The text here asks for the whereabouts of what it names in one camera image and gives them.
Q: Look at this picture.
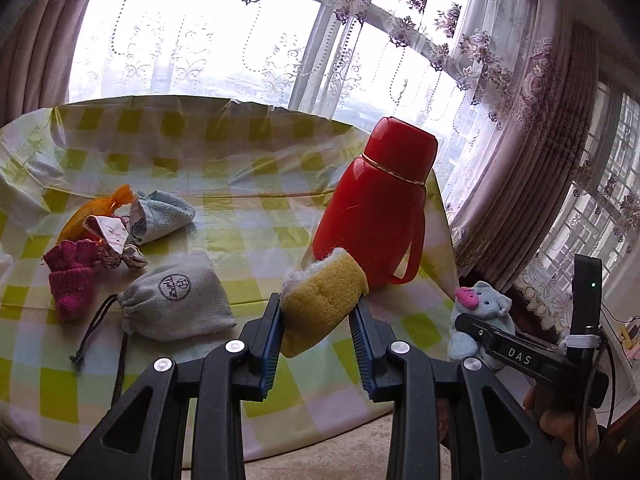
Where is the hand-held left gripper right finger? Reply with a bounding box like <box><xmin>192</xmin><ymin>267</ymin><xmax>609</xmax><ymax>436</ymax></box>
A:
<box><xmin>349</xmin><ymin>305</ymin><xmax>573</xmax><ymax>480</ymax></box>

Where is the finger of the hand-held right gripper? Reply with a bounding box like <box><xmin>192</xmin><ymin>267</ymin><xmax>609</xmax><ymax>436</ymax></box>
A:
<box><xmin>454</xmin><ymin>316</ymin><xmax>573</xmax><ymax>383</ymax></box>

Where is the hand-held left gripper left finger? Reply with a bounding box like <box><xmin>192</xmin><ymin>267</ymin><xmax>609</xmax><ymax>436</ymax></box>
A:
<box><xmin>55</xmin><ymin>292</ymin><xmax>286</xmax><ymax>480</ymax></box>

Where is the grey elephant plush toy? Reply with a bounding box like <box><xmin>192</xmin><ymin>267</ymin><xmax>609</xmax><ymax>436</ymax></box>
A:
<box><xmin>446</xmin><ymin>280</ymin><xmax>516</xmax><ymax>363</ymax></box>

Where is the yellow sponge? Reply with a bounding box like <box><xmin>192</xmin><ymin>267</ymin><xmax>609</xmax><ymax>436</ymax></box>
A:
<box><xmin>280</xmin><ymin>247</ymin><xmax>370</xmax><ymax>359</ymax></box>

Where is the grey drawstring pouch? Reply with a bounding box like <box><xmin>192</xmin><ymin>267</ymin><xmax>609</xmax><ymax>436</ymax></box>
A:
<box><xmin>69</xmin><ymin>252</ymin><xmax>237</xmax><ymax>406</ymax></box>

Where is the light blue towel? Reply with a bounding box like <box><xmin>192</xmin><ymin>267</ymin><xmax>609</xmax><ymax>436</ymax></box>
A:
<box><xmin>127</xmin><ymin>190</ymin><xmax>197</xmax><ymax>247</ymax></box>

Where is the red print cloth pouch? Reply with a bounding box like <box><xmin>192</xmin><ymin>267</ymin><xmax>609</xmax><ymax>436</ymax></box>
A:
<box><xmin>82</xmin><ymin>212</ymin><xmax>149</xmax><ymax>272</ymax></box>

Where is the magenta knit glove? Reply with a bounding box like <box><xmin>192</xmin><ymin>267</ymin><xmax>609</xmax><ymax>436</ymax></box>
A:
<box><xmin>42</xmin><ymin>239</ymin><xmax>98</xmax><ymax>323</ymax></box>

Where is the orange mesh bag with sponge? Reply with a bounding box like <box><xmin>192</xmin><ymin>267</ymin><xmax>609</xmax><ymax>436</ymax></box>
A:
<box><xmin>56</xmin><ymin>184</ymin><xmax>136</xmax><ymax>246</ymax></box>

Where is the person's right hand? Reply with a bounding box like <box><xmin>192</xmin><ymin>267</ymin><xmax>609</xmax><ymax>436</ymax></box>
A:
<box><xmin>522</xmin><ymin>397</ymin><xmax>603</xmax><ymax>470</ymax></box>

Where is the beige upholstered stool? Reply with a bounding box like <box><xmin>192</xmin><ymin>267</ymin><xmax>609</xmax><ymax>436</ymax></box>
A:
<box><xmin>0</xmin><ymin>407</ymin><xmax>551</xmax><ymax>480</ymax></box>

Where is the beige pleated curtain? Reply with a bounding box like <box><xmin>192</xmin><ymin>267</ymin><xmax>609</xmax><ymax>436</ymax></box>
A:
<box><xmin>0</xmin><ymin>0</ymin><xmax>106</xmax><ymax>128</ymax></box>
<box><xmin>447</xmin><ymin>20</ymin><xmax>601</xmax><ymax>321</ymax></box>

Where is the red thermos bottle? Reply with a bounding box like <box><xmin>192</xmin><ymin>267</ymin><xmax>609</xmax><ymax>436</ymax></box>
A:
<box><xmin>311</xmin><ymin>116</ymin><xmax>440</xmax><ymax>286</ymax></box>

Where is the yellow checkered plastic tablecloth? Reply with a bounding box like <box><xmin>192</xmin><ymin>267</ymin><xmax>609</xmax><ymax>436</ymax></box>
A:
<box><xmin>0</xmin><ymin>94</ymin><xmax>458</xmax><ymax>463</ymax></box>

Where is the white window frame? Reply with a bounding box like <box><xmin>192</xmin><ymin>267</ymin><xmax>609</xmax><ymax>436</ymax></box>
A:
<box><xmin>70</xmin><ymin>0</ymin><xmax>481</xmax><ymax>111</ymax></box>

